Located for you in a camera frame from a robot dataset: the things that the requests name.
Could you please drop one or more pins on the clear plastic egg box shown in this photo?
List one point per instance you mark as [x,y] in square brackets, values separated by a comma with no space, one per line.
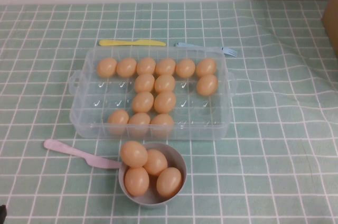
[198,131]

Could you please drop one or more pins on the yellow plastic knife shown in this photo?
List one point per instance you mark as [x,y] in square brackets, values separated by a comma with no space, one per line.
[118,42]

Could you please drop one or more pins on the brown cardboard box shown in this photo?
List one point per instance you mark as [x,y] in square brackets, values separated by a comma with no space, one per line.
[331,23]

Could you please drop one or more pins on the grey blue round bowl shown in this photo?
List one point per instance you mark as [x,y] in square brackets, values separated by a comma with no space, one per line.
[177,155]

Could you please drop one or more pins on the left grey black robot arm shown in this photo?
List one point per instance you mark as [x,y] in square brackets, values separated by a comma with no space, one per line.
[2,214]

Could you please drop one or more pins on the pink plastic knife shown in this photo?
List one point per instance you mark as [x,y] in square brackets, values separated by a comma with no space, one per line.
[66,150]

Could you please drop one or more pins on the tan plastic egg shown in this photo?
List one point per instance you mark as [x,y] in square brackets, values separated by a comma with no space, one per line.
[207,84]
[142,102]
[144,83]
[163,125]
[146,66]
[165,83]
[165,102]
[107,67]
[169,181]
[136,181]
[118,120]
[139,124]
[134,154]
[165,66]
[185,67]
[206,66]
[158,162]
[126,67]

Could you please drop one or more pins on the blue plastic fork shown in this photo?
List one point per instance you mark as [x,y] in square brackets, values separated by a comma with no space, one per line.
[229,51]

